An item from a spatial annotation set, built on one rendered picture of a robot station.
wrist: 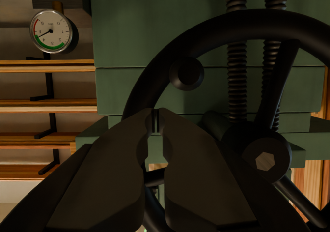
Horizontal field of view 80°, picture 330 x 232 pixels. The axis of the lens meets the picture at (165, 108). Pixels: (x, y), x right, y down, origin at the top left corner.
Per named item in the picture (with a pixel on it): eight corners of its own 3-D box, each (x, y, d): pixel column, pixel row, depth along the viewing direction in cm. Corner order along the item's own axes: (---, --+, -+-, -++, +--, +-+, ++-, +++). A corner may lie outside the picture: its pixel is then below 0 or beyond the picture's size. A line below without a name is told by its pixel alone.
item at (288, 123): (311, 112, 39) (309, 132, 40) (258, 101, 60) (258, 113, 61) (107, 115, 38) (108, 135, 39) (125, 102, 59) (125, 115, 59)
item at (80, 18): (78, -47, 30) (82, 8, 32) (101, -12, 43) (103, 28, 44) (22, -48, 30) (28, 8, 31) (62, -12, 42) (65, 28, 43)
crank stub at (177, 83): (215, 73, 13) (188, 100, 13) (198, 75, 19) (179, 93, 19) (189, 45, 13) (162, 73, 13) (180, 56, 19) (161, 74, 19)
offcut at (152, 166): (164, 154, 45) (165, 169, 46) (148, 156, 44) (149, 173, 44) (171, 159, 42) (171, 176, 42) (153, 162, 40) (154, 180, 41)
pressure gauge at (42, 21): (68, -6, 29) (73, 52, 30) (79, 4, 32) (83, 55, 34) (24, -6, 29) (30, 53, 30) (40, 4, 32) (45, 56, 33)
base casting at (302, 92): (328, 66, 38) (323, 113, 39) (226, 73, 95) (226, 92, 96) (91, 68, 37) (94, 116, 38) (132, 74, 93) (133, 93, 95)
